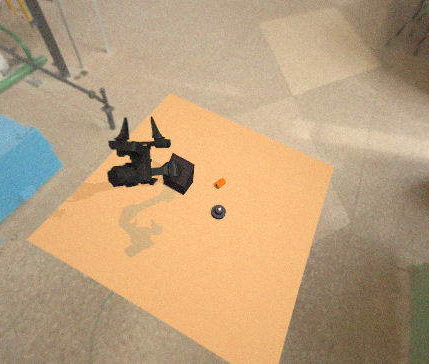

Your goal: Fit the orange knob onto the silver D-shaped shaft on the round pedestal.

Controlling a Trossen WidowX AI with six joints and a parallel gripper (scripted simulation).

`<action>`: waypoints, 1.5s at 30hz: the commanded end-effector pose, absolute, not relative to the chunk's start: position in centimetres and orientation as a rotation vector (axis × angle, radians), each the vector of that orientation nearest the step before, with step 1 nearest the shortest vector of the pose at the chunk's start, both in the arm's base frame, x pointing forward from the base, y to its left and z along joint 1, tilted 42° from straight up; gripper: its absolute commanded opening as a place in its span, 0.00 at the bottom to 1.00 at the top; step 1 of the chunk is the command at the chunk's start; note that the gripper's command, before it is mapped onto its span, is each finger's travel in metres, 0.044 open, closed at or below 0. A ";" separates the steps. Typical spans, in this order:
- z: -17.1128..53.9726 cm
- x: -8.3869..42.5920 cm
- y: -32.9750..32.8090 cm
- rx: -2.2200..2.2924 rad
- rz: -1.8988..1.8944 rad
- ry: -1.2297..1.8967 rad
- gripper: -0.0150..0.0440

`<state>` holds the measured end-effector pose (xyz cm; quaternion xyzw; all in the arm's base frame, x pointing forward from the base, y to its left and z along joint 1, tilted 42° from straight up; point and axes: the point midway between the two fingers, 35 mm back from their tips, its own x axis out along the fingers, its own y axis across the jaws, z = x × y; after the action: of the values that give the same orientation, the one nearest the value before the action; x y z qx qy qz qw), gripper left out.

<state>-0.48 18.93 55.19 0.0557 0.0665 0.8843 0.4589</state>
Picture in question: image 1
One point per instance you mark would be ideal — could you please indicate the orange knob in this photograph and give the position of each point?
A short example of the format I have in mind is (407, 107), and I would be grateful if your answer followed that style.
(220, 183)

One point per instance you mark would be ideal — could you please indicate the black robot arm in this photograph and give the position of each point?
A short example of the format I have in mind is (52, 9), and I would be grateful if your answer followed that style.
(130, 176)

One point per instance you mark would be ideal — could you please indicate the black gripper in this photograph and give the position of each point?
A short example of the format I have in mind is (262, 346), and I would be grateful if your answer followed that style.
(159, 142)

